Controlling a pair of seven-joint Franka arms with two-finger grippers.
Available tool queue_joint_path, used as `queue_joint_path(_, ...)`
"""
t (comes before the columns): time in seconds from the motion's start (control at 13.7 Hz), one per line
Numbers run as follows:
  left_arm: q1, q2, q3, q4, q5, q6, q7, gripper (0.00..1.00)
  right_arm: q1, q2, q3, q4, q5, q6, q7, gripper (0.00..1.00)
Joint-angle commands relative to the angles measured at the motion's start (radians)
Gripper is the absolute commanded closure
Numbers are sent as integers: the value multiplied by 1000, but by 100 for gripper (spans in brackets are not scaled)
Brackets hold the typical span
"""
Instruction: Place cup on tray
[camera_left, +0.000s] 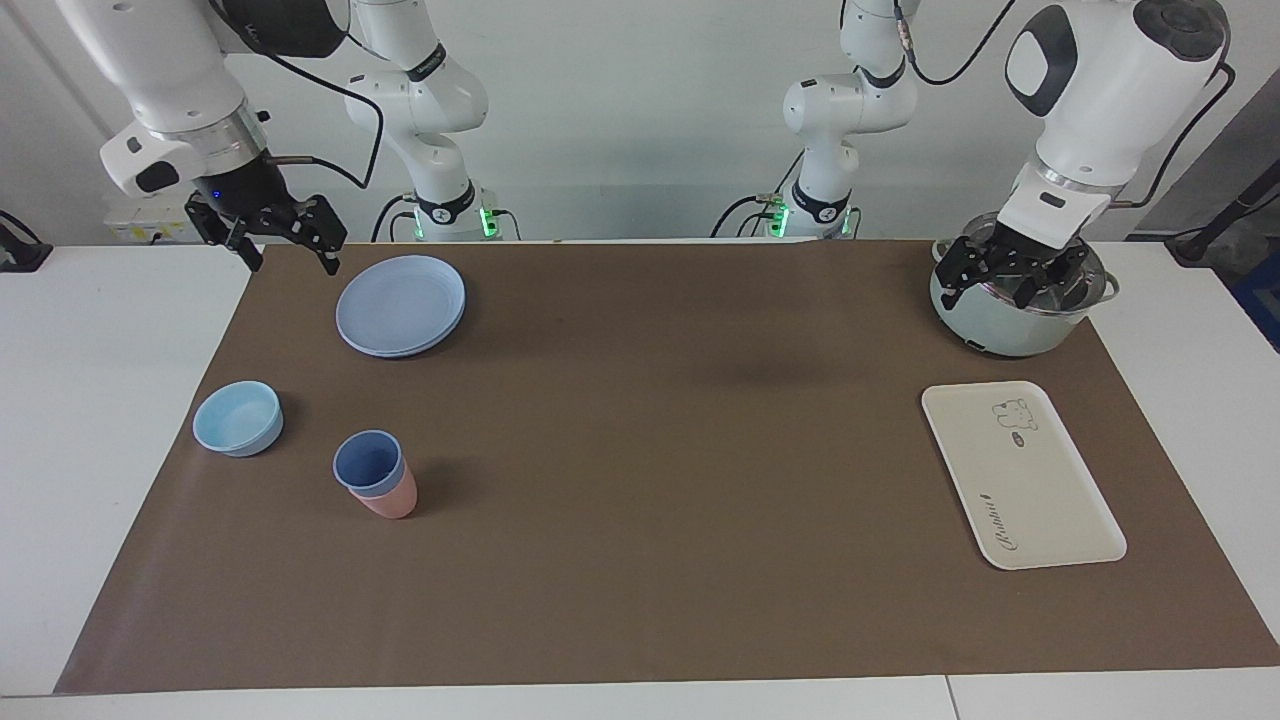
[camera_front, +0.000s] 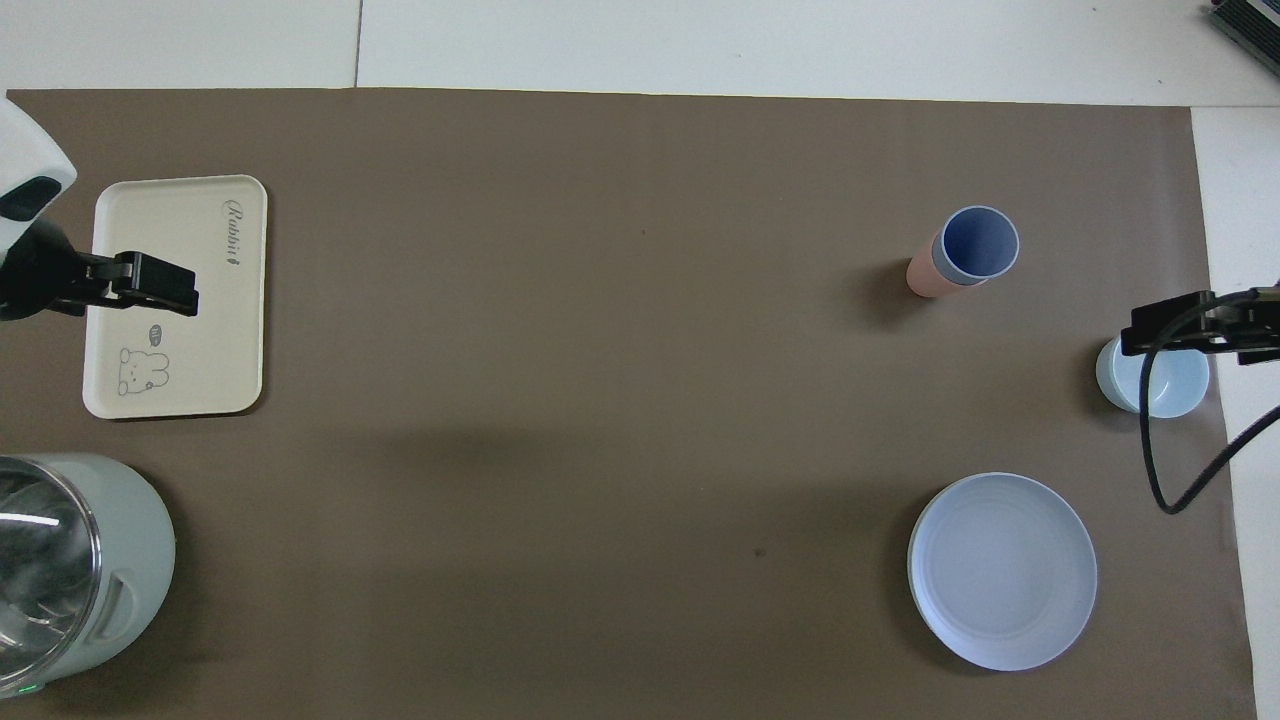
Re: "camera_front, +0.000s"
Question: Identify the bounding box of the blue plastic cup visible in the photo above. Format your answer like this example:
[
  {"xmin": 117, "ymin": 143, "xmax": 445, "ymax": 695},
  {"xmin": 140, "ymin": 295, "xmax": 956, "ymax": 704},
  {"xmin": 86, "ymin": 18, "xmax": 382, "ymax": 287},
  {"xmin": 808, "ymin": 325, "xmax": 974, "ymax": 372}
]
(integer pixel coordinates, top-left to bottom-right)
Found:
[{"xmin": 932, "ymin": 205, "xmax": 1021, "ymax": 289}]

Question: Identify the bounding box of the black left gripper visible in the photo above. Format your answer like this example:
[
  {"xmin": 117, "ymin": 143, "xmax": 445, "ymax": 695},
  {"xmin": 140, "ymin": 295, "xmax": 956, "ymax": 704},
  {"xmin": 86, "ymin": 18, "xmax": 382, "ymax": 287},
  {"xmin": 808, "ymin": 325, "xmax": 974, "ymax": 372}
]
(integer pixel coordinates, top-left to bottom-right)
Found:
[{"xmin": 0, "ymin": 220, "xmax": 199, "ymax": 321}]

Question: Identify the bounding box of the pale green cooking pot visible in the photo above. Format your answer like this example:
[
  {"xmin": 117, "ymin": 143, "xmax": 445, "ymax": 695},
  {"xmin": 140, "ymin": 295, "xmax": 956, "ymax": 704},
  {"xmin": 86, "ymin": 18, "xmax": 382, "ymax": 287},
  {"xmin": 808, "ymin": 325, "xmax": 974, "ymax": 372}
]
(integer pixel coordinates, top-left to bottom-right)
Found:
[{"xmin": 0, "ymin": 453, "xmax": 177, "ymax": 699}]

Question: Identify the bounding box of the brown table mat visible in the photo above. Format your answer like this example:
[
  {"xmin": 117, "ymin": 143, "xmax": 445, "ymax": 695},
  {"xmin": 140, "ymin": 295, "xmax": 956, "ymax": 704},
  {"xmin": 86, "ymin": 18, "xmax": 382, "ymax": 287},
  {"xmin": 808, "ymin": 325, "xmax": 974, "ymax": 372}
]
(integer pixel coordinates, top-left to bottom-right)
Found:
[{"xmin": 0, "ymin": 88, "xmax": 1259, "ymax": 720}]

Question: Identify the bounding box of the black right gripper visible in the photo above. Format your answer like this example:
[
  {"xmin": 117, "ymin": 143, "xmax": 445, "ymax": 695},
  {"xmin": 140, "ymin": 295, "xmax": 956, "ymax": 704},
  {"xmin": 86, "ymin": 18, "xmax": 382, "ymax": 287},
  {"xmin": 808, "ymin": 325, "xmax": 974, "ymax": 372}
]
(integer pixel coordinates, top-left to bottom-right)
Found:
[{"xmin": 1120, "ymin": 288, "xmax": 1280, "ymax": 366}]

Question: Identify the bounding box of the pink plastic cup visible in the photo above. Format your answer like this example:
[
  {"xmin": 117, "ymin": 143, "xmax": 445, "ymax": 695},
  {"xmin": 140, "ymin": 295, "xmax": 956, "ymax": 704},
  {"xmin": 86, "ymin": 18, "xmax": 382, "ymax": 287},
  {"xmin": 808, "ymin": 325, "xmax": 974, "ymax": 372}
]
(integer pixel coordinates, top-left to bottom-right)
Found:
[{"xmin": 906, "ymin": 232, "xmax": 986, "ymax": 299}]

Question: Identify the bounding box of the glass pot lid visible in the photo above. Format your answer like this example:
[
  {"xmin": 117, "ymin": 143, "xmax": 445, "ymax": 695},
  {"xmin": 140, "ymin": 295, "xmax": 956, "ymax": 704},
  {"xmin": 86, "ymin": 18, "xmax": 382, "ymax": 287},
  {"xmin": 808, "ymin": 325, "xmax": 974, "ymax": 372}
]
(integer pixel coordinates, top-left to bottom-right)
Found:
[{"xmin": 0, "ymin": 458, "xmax": 103, "ymax": 691}]

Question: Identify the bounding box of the cream rabbit print tray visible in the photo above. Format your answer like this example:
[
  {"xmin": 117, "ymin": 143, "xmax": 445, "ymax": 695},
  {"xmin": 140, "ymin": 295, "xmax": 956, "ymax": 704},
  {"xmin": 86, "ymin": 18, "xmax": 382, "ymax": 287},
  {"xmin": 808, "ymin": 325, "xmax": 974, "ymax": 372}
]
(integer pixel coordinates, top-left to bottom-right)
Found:
[{"xmin": 82, "ymin": 175, "xmax": 269, "ymax": 419}]

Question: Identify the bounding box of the light blue plate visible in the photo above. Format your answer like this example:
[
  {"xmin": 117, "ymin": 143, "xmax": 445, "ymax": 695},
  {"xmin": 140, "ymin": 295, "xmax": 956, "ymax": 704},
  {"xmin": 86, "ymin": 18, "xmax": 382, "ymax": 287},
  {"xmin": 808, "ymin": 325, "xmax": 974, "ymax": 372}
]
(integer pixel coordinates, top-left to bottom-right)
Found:
[{"xmin": 907, "ymin": 472, "xmax": 1099, "ymax": 672}]

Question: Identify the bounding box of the light blue bowl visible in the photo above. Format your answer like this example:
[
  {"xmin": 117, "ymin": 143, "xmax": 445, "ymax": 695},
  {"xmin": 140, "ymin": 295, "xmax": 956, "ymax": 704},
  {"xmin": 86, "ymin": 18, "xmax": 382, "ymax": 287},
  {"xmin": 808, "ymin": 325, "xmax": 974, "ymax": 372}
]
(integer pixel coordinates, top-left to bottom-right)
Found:
[{"xmin": 1095, "ymin": 335, "xmax": 1210, "ymax": 418}]

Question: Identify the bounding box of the dark ribbed device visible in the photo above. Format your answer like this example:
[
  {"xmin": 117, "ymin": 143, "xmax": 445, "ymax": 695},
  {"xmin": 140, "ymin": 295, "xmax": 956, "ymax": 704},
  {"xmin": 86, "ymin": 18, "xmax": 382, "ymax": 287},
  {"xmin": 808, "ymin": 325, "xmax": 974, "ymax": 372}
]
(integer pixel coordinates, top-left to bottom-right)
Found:
[{"xmin": 1205, "ymin": 0, "xmax": 1280, "ymax": 51}]

